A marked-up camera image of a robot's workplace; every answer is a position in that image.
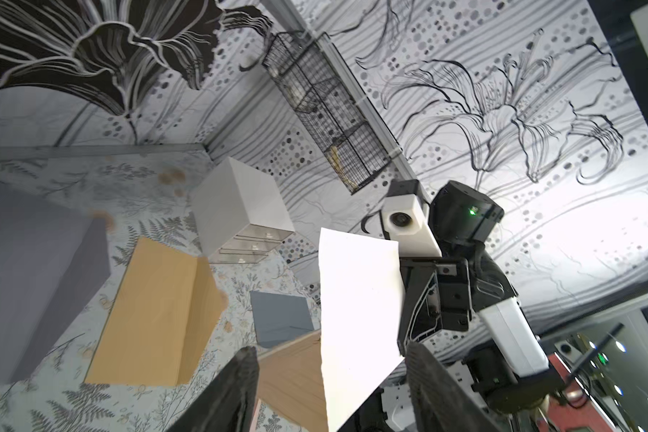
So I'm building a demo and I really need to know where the white mini drawer cabinet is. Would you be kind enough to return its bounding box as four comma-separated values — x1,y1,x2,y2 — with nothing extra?
190,158,295,265

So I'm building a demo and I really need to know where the pink envelope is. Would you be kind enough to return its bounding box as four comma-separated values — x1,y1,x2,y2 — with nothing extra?
257,330,329,432

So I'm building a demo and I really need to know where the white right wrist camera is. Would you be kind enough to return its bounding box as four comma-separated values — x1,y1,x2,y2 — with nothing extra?
382,194,442,258

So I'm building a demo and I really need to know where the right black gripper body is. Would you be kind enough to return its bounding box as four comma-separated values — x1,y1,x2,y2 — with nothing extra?
397,257,473,356

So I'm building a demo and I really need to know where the lilac grey envelope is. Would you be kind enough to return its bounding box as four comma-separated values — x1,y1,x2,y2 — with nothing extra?
0,185,110,384

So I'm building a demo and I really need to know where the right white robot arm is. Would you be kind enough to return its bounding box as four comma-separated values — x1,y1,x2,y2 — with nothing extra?
381,180,563,414

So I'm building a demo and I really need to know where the yellow kraft envelope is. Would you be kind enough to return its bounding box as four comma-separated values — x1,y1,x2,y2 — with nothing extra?
85,238,228,387

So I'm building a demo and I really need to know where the black wire mesh basket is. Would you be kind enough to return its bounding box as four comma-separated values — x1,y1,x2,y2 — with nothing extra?
263,32,404,194

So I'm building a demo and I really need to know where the dark grey envelope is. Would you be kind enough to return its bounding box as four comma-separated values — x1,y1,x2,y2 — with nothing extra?
250,292,314,348

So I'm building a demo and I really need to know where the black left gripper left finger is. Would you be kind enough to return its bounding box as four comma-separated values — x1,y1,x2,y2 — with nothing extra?
167,347,259,432

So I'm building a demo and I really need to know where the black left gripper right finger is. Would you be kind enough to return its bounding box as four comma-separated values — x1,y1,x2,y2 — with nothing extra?
405,342,500,432

